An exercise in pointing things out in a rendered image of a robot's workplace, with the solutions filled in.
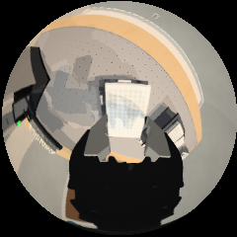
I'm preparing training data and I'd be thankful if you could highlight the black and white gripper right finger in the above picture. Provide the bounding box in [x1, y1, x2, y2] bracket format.
[144, 116, 184, 188]

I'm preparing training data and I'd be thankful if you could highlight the beige control panel with coloured buttons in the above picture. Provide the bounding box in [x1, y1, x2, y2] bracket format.
[179, 146, 190, 160]

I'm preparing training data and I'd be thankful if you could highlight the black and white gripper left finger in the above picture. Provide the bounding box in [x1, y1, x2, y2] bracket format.
[67, 115, 111, 191]

